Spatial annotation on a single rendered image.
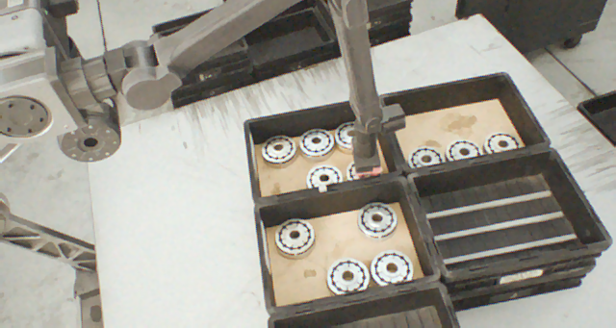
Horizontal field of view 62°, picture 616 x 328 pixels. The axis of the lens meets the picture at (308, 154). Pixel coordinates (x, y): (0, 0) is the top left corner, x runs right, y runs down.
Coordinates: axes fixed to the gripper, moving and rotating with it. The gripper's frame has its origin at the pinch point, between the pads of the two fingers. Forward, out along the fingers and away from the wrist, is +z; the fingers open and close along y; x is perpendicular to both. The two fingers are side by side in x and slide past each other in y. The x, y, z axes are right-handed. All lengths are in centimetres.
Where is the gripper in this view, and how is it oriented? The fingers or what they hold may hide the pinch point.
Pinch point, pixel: (365, 171)
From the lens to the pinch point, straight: 143.3
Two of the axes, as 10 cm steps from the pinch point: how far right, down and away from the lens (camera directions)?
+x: -9.9, 1.1, 0.1
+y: -0.8, -7.7, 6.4
